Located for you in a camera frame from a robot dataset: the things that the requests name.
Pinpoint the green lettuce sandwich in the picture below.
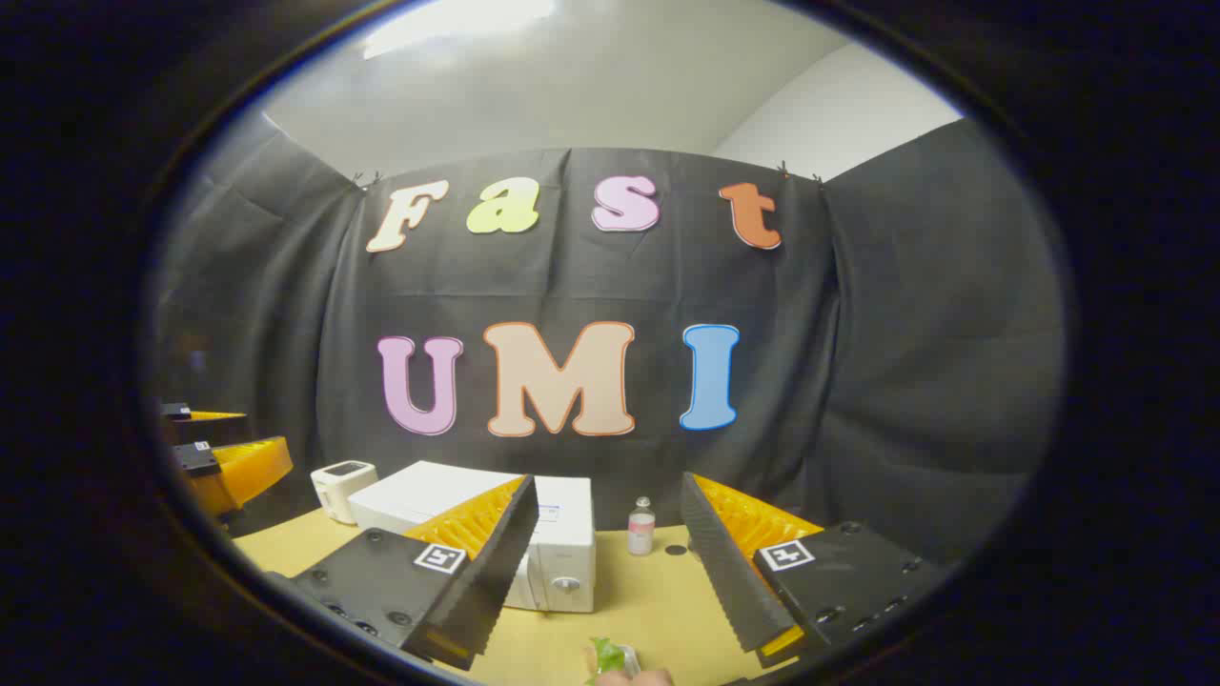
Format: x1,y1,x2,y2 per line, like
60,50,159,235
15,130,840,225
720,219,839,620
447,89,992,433
585,636,675,686

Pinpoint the white toaster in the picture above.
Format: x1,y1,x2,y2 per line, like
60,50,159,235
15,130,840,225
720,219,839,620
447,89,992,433
311,459,379,524

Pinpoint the white microwave oven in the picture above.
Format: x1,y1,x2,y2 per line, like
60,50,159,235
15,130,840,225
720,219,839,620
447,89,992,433
348,461,598,614

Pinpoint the small clear capped bottle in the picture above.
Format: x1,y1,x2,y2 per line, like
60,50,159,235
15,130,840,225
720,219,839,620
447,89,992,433
628,496,657,557

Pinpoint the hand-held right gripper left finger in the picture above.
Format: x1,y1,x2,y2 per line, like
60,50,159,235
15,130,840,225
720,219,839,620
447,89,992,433
270,474,540,673

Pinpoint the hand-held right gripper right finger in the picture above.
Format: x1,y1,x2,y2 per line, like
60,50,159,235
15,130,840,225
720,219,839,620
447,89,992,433
680,472,954,670

